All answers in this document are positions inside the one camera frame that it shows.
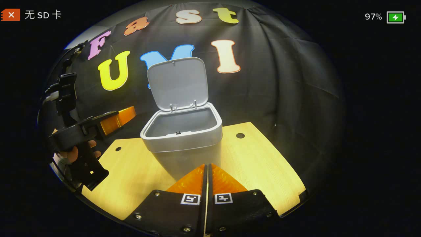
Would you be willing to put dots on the black backdrop cloth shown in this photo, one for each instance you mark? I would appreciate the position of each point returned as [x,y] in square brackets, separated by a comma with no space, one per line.
[279,82]

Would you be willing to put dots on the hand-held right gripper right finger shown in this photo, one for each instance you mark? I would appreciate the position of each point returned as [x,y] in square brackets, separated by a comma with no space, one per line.
[240,214]

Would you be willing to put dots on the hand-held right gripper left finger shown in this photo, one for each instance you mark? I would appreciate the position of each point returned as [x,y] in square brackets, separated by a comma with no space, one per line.
[171,214]

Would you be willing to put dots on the white desktop garbage bin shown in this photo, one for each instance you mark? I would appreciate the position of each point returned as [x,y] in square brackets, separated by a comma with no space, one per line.
[184,144]

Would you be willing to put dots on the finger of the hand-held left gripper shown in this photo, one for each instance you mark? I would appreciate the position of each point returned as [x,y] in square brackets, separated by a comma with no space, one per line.
[115,124]

